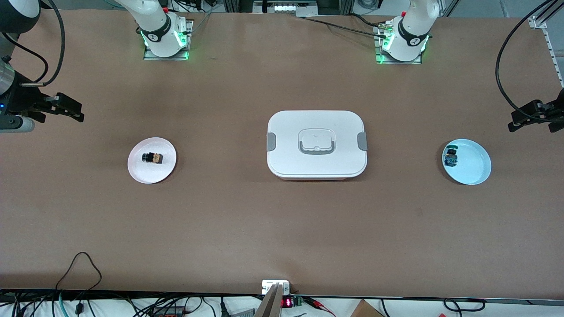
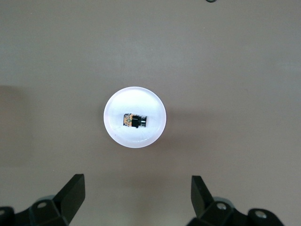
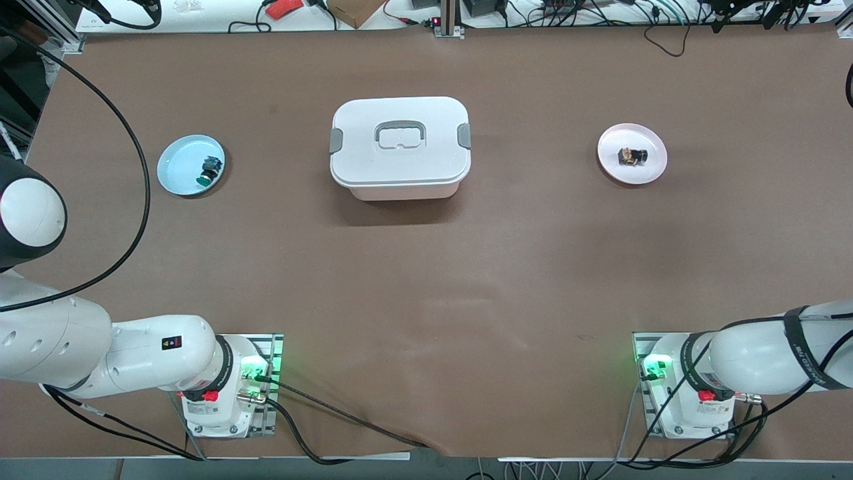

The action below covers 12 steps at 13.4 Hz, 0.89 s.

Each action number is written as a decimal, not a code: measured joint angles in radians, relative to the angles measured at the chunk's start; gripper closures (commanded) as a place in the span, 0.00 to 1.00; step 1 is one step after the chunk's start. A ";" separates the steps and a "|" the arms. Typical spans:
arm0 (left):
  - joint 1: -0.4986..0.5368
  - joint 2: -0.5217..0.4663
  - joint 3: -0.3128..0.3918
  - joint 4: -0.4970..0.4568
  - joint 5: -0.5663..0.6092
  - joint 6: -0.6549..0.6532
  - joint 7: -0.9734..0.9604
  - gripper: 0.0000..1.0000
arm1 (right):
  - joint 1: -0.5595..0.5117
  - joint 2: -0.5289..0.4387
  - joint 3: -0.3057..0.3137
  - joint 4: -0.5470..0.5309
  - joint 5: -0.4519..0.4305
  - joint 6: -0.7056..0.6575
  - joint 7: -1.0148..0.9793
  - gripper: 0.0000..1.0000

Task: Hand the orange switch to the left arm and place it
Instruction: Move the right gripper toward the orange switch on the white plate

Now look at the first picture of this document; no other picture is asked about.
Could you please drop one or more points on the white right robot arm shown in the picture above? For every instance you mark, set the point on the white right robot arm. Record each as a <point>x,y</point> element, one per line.
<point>154,26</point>

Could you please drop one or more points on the blue and black switch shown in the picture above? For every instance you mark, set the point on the blue and black switch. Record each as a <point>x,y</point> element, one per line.
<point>450,156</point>

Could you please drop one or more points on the brown cardboard box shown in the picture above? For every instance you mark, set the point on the brown cardboard box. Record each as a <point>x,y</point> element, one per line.
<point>365,310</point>

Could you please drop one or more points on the lit device on frame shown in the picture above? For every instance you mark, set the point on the lit device on frame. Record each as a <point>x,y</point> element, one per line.
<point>286,6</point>

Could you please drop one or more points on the red digit display module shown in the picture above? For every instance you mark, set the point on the red digit display module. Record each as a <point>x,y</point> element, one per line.
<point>287,302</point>

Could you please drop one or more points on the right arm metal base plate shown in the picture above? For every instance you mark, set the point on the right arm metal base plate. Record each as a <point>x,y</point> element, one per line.
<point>152,57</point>

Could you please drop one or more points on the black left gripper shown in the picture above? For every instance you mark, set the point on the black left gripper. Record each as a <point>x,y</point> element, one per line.
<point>556,108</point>

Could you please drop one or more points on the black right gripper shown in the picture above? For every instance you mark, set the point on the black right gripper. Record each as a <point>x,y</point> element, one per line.
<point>23,98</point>

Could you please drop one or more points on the pink round plate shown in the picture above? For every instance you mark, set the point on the pink round plate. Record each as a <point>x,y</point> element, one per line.
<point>150,174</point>

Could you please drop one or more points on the small white box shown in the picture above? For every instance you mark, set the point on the small white box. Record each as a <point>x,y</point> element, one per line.
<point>269,285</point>

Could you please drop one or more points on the aluminium camera mount bar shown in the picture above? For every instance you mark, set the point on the aluminium camera mount bar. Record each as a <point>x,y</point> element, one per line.
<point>271,304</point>

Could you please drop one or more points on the white lunch box grey clips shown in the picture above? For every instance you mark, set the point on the white lunch box grey clips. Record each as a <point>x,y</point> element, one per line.
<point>317,167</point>

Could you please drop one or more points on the light blue round plate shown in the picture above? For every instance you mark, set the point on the light blue round plate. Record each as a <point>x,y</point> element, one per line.
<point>473,165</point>

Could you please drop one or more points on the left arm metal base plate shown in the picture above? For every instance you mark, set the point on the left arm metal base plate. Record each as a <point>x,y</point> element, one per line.
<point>385,61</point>

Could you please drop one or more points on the orange and black switch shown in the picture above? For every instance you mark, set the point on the orange and black switch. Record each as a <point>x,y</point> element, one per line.
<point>152,157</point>

